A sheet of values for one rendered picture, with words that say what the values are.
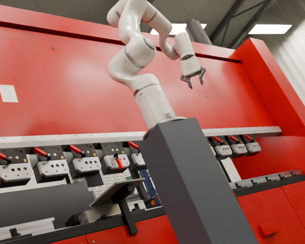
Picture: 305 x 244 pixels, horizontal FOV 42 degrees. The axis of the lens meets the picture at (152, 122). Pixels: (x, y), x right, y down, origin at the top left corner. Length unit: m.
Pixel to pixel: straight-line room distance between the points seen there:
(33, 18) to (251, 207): 1.82
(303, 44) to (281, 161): 6.49
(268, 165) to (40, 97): 2.40
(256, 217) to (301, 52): 7.77
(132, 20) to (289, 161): 2.40
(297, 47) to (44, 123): 8.57
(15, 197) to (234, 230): 1.50
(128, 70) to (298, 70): 8.71
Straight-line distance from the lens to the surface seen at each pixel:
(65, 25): 2.74
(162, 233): 2.07
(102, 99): 2.47
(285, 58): 10.41
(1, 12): 2.57
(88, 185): 2.12
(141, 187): 3.33
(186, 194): 1.35
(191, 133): 1.47
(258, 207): 2.74
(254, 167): 4.01
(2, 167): 1.93
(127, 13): 1.88
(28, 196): 2.56
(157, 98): 1.53
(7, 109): 2.13
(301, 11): 10.19
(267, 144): 3.92
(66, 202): 2.64
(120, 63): 1.66
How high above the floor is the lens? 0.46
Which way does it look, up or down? 23 degrees up
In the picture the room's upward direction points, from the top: 24 degrees counter-clockwise
